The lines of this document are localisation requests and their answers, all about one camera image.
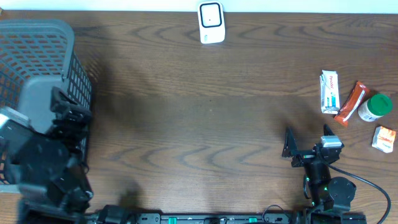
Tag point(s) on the green lid white jar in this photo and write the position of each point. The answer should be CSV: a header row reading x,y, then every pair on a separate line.
x,y
374,108

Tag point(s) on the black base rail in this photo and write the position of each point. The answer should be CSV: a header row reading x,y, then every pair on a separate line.
x,y
272,214

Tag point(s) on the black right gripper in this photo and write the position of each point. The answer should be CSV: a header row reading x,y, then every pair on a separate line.
x,y
290,149

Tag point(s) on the orange snack bar wrapper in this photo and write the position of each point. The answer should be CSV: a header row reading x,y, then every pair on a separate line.
x,y
354,100

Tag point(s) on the white Panadol medicine box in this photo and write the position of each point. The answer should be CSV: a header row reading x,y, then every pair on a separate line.
x,y
329,92

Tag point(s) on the orange white snack packet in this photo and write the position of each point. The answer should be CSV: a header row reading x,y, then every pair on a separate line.
x,y
383,139

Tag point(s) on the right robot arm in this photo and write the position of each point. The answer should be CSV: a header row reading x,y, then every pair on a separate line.
x,y
331,196

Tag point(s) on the grey plastic basket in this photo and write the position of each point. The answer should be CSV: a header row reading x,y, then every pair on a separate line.
x,y
36,56

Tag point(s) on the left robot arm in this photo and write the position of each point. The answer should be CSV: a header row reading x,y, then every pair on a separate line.
x,y
46,168

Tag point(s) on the white barcode scanner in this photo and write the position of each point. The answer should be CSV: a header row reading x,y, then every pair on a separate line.
x,y
211,22

